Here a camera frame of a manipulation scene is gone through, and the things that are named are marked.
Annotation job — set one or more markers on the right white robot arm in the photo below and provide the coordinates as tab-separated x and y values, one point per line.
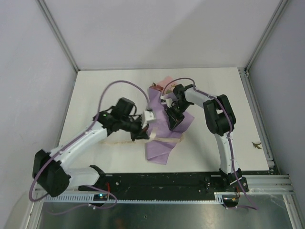
220	120

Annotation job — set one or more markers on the aluminium frame rail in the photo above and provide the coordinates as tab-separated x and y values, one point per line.
269	184

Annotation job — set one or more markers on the cream ribbon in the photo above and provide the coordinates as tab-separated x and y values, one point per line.
152	137

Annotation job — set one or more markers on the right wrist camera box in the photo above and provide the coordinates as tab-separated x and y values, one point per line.
166	101

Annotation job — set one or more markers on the dark pink rose stem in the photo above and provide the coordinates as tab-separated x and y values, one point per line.
156	87

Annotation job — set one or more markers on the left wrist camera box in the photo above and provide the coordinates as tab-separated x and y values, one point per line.
147	116

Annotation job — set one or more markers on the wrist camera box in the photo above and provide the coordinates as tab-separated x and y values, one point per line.
147	116
166	101

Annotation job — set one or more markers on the light pink rose stem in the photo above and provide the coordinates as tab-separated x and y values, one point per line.
169	88

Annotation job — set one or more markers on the white cable duct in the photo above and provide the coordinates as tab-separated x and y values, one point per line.
91	198

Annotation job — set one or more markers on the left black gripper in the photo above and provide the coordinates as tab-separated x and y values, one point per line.
141	132

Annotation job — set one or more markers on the pink wrapping paper sheet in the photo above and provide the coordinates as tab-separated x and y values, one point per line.
158	152

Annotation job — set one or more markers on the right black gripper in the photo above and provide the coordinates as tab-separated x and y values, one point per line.
174	119

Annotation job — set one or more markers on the small dry leaf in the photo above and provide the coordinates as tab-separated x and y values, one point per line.
257	145

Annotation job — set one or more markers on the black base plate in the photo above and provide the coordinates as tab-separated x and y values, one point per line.
167	186

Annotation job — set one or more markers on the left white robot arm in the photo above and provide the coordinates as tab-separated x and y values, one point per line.
52	171

